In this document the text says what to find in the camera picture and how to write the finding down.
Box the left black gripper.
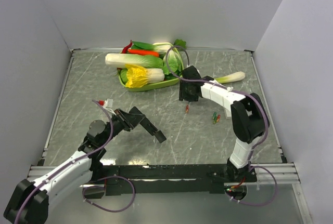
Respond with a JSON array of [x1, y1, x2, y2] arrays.
[[100, 108, 145, 146]]

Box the black remote control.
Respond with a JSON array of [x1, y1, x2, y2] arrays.
[[140, 118, 167, 143]]

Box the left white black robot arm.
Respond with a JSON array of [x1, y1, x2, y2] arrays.
[[4, 107, 145, 223]]

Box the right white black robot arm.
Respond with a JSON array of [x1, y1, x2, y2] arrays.
[[179, 65, 270, 182]]

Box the white remote battery cover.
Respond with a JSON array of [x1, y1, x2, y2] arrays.
[[224, 108, 232, 119]]

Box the green lettuce leaf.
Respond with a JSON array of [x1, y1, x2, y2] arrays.
[[162, 50, 182, 76]]

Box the green plastic tray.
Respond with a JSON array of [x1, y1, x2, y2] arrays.
[[118, 42, 185, 93]]

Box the yellow leaf cabbage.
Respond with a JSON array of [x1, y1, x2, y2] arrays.
[[125, 64, 165, 88]]

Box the celery stalk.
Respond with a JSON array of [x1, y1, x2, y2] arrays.
[[215, 72, 246, 84]]

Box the bok choy in tray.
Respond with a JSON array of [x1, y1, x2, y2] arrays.
[[131, 41, 172, 55]]

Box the long white green cabbage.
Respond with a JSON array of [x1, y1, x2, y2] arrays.
[[105, 54, 163, 69]]

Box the orange red chili pepper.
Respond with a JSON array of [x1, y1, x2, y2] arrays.
[[127, 49, 159, 57]]

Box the dark red chili pepper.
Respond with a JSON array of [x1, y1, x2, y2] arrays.
[[121, 41, 133, 54]]

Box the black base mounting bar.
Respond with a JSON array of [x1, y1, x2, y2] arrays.
[[83, 164, 257, 196]]

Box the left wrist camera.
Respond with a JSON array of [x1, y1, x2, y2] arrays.
[[98, 98, 116, 115]]

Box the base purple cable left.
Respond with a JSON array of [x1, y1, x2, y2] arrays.
[[82, 175, 136, 213]]

